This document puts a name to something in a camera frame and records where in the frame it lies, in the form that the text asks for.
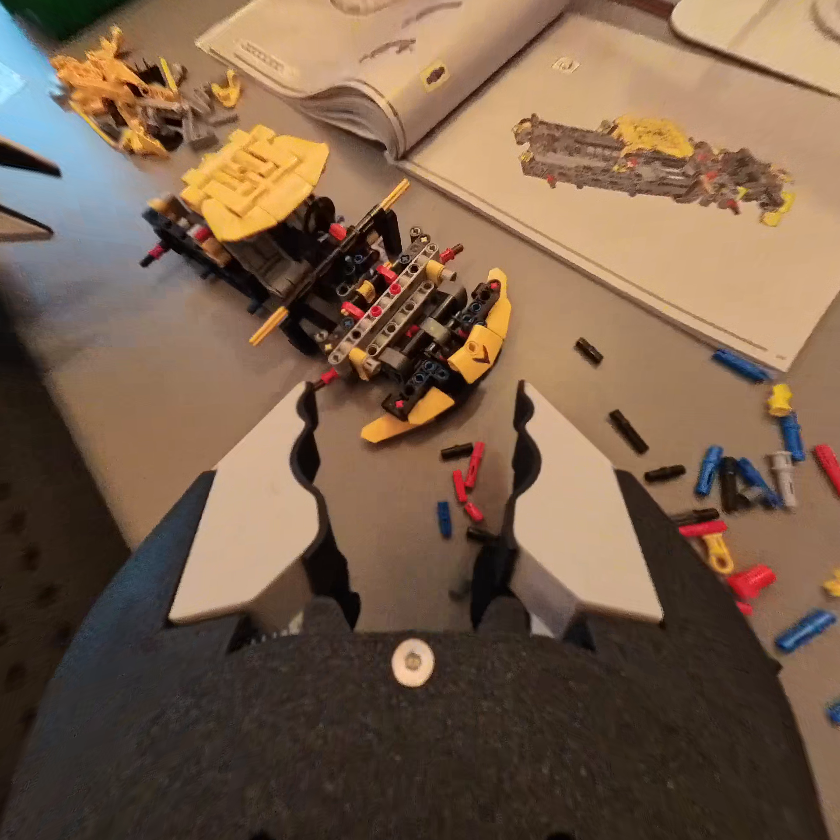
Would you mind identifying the grey desk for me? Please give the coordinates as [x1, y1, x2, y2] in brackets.
[0, 0, 840, 840]

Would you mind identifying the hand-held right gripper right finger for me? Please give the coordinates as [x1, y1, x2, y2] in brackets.
[469, 379, 665, 641]

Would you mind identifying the pile of loose brick parts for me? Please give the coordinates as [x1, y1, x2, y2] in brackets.
[49, 26, 242, 158]

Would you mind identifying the pile of blue red pins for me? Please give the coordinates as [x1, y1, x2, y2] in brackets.
[669, 348, 840, 726]

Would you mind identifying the white document stand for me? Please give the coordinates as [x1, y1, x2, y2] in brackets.
[669, 0, 840, 99]

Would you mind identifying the instruction booklet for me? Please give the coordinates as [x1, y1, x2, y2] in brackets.
[196, 0, 840, 374]

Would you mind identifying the black perforated pad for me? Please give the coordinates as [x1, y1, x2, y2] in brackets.
[0, 282, 132, 756]

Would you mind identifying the yellow black toy brick car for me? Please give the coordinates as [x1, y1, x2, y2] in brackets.
[140, 125, 513, 444]

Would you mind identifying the red axle connector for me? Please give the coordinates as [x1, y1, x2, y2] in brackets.
[727, 564, 777, 599]

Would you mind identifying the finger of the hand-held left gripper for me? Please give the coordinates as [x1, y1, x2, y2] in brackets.
[0, 203, 55, 245]
[0, 134, 63, 179]

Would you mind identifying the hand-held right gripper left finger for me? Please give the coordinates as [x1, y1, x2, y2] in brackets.
[168, 381, 362, 637]

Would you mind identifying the grey axle connector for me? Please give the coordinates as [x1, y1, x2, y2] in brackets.
[771, 451, 798, 509]

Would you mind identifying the green box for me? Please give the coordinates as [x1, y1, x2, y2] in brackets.
[13, 0, 132, 40]

